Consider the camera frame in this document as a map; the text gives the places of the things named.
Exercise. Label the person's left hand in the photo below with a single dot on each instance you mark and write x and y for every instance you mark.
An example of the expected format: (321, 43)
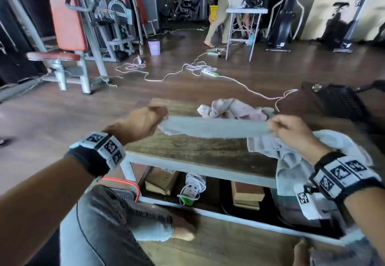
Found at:
(138, 123)

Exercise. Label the person's right hand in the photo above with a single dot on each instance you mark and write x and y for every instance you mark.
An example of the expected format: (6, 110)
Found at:
(294, 133)

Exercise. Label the heap of grey towels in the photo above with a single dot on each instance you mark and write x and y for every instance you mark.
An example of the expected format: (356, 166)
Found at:
(291, 166)

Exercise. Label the black basket orange rim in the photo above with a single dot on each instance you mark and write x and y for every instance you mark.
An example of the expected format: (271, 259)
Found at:
(120, 180)

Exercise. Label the grey towel striped border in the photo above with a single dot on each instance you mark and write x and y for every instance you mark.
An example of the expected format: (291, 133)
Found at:
(216, 127)

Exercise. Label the person's right forearm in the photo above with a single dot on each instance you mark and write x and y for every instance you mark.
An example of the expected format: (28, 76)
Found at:
(367, 217)

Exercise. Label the person's left forearm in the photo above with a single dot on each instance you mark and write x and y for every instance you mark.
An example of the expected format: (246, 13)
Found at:
(39, 208)

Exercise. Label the person's left leg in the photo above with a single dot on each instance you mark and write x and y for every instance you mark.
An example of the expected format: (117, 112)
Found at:
(105, 229)

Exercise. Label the person's right foot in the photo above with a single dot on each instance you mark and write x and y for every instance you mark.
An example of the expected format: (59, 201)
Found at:
(302, 253)

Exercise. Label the silver metal part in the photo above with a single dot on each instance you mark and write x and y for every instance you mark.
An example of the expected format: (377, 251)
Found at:
(316, 88)

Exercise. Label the black wristband with marker tags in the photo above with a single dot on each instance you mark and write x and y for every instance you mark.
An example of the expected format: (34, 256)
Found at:
(343, 175)
(96, 154)

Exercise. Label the black perforated platform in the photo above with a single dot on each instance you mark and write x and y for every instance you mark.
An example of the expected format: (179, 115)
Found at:
(340, 103)

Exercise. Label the flat white power strip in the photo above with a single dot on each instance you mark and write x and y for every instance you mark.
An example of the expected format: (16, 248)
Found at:
(140, 60)

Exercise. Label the cardboard box with label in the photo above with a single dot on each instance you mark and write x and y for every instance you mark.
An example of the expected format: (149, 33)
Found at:
(162, 181)

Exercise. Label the low wooden table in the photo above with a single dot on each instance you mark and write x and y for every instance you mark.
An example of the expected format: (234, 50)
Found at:
(195, 166)

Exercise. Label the purple waste bin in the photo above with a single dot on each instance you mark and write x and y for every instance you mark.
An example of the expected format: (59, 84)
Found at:
(154, 48)

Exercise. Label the plain cardboard box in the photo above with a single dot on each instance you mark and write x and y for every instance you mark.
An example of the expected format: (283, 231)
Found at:
(246, 195)

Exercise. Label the white green socket adapter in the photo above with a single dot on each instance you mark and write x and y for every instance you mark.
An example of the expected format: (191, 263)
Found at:
(192, 187)

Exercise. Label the white green power strip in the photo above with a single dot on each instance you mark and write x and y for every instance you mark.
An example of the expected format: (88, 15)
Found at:
(213, 53)
(210, 72)

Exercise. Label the grey weight machine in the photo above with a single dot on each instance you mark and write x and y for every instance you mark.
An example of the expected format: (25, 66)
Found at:
(117, 28)

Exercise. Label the blue water bottle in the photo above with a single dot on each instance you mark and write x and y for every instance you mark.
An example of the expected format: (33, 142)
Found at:
(251, 39)

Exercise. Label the black elliptical trainer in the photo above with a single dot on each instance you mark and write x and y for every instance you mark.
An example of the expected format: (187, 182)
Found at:
(282, 25)

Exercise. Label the black gym equipment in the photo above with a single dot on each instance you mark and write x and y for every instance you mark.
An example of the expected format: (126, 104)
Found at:
(334, 31)

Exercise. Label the orange padded gym machine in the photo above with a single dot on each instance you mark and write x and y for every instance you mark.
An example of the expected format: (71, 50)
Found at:
(66, 19)

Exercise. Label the row of black gym machines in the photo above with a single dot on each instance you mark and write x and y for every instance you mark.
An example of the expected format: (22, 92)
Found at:
(183, 1)

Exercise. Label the white folding table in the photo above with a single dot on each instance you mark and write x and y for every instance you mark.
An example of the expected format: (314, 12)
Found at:
(246, 10)

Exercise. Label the yellow plastic crate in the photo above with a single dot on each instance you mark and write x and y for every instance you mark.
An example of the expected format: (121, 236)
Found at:
(213, 12)

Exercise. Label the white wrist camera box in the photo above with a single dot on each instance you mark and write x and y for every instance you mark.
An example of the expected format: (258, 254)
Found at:
(312, 202)

